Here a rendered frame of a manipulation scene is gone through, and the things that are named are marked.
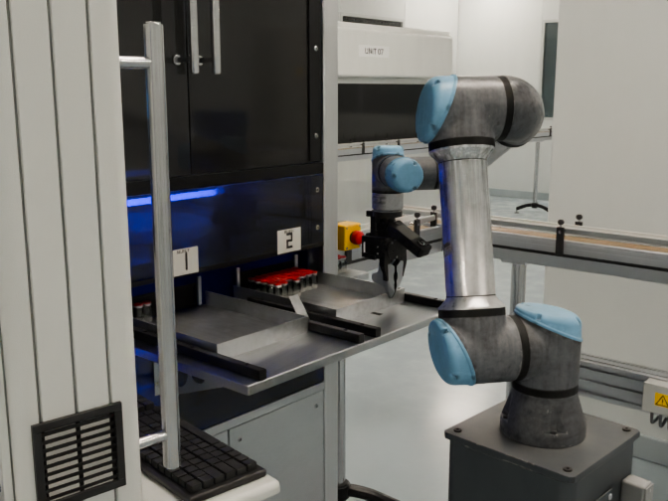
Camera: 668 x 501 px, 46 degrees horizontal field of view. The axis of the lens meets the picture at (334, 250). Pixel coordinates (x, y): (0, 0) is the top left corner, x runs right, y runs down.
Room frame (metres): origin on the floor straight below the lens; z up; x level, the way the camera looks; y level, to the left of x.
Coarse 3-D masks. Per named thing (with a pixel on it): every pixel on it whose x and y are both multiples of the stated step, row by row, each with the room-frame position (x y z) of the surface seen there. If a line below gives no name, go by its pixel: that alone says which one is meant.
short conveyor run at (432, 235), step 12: (408, 216) 2.72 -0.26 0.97; (432, 216) 2.72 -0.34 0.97; (420, 228) 2.70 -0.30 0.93; (432, 228) 2.68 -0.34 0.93; (432, 240) 2.68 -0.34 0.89; (348, 252) 2.32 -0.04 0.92; (360, 252) 2.38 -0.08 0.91; (408, 252) 2.57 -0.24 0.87; (432, 252) 2.68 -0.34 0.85; (348, 264) 2.34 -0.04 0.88; (360, 264) 2.38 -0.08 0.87; (372, 264) 2.43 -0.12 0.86
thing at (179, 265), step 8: (192, 248) 1.76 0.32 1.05; (176, 256) 1.72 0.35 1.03; (184, 256) 1.74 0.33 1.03; (192, 256) 1.76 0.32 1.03; (176, 264) 1.72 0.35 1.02; (184, 264) 1.74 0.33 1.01; (192, 264) 1.75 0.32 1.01; (176, 272) 1.72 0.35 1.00; (184, 272) 1.74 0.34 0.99; (192, 272) 1.75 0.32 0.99
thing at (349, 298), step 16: (320, 272) 2.09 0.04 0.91; (240, 288) 1.92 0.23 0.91; (320, 288) 2.04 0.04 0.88; (336, 288) 2.04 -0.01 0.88; (352, 288) 2.02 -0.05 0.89; (368, 288) 1.98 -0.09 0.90; (384, 288) 1.95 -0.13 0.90; (400, 288) 1.91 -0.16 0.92; (288, 304) 1.81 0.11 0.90; (304, 304) 1.78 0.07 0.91; (320, 304) 1.88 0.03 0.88; (336, 304) 1.88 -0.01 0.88; (352, 304) 1.76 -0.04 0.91; (368, 304) 1.80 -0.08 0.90; (384, 304) 1.85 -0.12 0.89
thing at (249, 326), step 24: (192, 312) 1.81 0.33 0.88; (216, 312) 1.81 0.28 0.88; (240, 312) 1.80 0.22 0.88; (264, 312) 1.75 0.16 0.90; (288, 312) 1.70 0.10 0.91; (192, 336) 1.52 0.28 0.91; (216, 336) 1.62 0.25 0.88; (240, 336) 1.52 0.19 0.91; (264, 336) 1.56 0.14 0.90; (288, 336) 1.62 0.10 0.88
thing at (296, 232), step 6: (294, 228) 2.01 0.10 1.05; (300, 228) 2.02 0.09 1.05; (282, 234) 1.97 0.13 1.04; (294, 234) 2.01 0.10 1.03; (300, 234) 2.02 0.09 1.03; (282, 240) 1.97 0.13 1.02; (294, 240) 2.01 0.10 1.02; (300, 240) 2.02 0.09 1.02; (282, 246) 1.97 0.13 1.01; (288, 246) 1.99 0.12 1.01; (294, 246) 2.01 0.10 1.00; (300, 246) 2.02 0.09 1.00; (282, 252) 1.97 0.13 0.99
